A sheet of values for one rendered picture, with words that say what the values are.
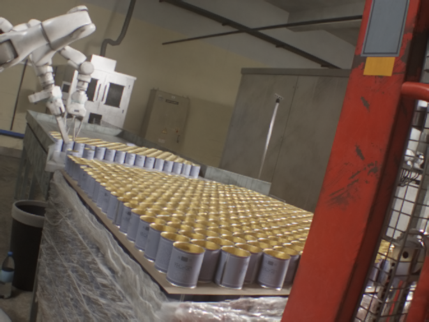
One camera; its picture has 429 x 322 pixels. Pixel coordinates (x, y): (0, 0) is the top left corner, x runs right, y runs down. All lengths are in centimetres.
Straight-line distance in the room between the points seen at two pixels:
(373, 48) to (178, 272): 57
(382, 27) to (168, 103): 818
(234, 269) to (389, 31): 57
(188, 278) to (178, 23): 871
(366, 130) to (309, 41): 1068
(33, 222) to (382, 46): 258
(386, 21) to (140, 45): 839
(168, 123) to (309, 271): 820
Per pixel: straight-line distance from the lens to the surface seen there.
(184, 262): 86
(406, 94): 72
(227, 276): 93
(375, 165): 72
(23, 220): 301
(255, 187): 300
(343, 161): 77
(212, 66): 972
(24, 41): 154
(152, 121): 877
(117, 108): 739
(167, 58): 926
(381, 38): 79
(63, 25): 154
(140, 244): 105
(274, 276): 100
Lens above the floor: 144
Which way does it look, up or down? 4 degrees down
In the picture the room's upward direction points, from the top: 14 degrees clockwise
